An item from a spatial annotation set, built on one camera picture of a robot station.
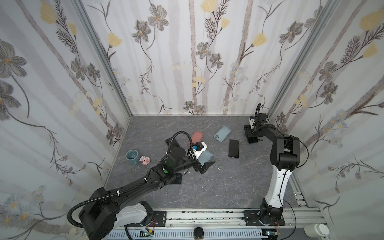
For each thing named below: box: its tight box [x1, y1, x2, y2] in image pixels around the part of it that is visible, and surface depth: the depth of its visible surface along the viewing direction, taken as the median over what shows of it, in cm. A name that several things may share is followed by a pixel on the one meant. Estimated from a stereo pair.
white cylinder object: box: [304, 223, 330, 238], surface depth 65 cm
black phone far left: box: [165, 137, 180, 150], surface depth 106 cm
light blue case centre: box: [198, 150, 213, 167], surface depth 100 cm
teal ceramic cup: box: [125, 149, 139, 165], surface depth 93 cm
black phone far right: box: [228, 139, 240, 159], surface depth 104 cm
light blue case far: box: [213, 125, 232, 143], surface depth 111 cm
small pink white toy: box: [139, 155, 151, 166], surface depth 94 cm
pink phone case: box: [187, 131, 204, 147], surface depth 110 cm
